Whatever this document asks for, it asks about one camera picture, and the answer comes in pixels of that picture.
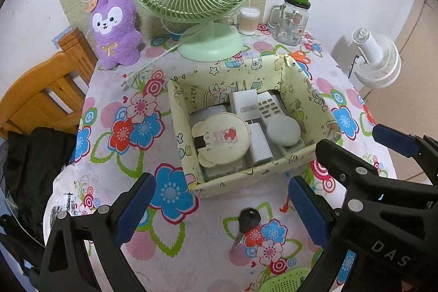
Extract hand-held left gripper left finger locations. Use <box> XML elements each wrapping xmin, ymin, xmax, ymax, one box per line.
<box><xmin>39</xmin><ymin>172</ymin><xmax>157</xmax><ymax>292</ymax></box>

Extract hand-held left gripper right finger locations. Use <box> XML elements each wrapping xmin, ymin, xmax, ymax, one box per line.
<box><xmin>287</xmin><ymin>176</ymin><xmax>353</xmax><ymax>292</ymax></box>

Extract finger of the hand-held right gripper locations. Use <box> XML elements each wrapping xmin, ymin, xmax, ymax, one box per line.
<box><xmin>372</xmin><ymin>123</ymin><xmax>438</xmax><ymax>183</ymax></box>
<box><xmin>315</xmin><ymin>139</ymin><xmax>380</xmax><ymax>200</ymax></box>

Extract white round case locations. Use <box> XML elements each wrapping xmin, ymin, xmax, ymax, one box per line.
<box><xmin>266</xmin><ymin>116</ymin><xmax>302</xmax><ymax>146</ymax></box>

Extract black key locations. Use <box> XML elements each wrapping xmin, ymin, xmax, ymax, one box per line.
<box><xmin>230</xmin><ymin>207</ymin><xmax>261</xmax><ymax>253</ymax></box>

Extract white plug charger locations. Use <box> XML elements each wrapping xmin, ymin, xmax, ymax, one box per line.
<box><xmin>247</xmin><ymin>121</ymin><xmax>274</xmax><ymax>166</ymax></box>

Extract white square charger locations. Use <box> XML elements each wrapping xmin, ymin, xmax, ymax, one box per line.
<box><xmin>229</xmin><ymin>89</ymin><xmax>260</xmax><ymax>123</ymax></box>

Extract beige cartoon round mirror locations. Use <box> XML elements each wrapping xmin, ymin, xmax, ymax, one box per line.
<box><xmin>191</xmin><ymin>112</ymin><xmax>250</xmax><ymax>169</ymax></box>

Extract cartoon print storage box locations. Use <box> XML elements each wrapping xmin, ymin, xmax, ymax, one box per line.
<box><xmin>167</xmin><ymin>53</ymin><xmax>343</xmax><ymax>200</ymax></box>

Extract floral tablecloth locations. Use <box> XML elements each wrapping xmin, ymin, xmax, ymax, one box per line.
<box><xmin>43</xmin><ymin>23</ymin><xmax>394</xmax><ymax>292</ymax></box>

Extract green perforated plastic object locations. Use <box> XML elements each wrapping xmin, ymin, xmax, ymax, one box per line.
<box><xmin>262</xmin><ymin>266</ymin><xmax>313</xmax><ymax>292</ymax></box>

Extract small white fan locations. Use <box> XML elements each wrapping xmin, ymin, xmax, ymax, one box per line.
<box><xmin>352</xmin><ymin>27</ymin><xmax>402</xmax><ymax>89</ymax></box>

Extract white tower print bag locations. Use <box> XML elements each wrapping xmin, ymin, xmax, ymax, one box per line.
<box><xmin>43</xmin><ymin>172</ymin><xmax>86</xmax><ymax>245</ymax></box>

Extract white remote control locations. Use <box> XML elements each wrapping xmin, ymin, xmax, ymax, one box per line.
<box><xmin>257</xmin><ymin>92</ymin><xmax>307</xmax><ymax>152</ymax></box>

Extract black clothing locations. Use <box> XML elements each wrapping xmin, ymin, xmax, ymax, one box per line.
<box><xmin>0</xmin><ymin>127</ymin><xmax>79</xmax><ymax>245</ymax></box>

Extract glass mug with green lid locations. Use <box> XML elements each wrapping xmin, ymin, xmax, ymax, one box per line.
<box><xmin>268</xmin><ymin>0</ymin><xmax>313</xmax><ymax>46</ymax></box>

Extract wooden chair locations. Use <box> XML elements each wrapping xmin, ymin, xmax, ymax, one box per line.
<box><xmin>0</xmin><ymin>27</ymin><xmax>100</xmax><ymax>140</ymax></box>

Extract cotton swab container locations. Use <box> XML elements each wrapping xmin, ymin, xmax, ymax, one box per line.
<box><xmin>238</xmin><ymin>7</ymin><xmax>261</xmax><ymax>36</ymax></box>

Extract purple plush toy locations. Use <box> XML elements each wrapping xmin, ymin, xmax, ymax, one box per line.
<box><xmin>90</xmin><ymin>0</ymin><xmax>142</xmax><ymax>70</ymax></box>

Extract blue item behind chair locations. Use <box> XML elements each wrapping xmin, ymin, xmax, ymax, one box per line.
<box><xmin>51</xmin><ymin>27</ymin><xmax>74</xmax><ymax>46</ymax></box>

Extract black cable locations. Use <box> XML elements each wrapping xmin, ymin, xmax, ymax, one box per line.
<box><xmin>348</xmin><ymin>54</ymin><xmax>361</xmax><ymax>78</ymax></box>

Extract orange handled scissors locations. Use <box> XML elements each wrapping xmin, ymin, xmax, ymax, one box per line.
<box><xmin>289</xmin><ymin>51</ymin><xmax>309</xmax><ymax>64</ymax></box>

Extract white fan power cord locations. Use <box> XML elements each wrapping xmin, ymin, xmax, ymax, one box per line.
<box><xmin>120</xmin><ymin>35</ymin><xmax>182</xmax><ymax>89</ymax></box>

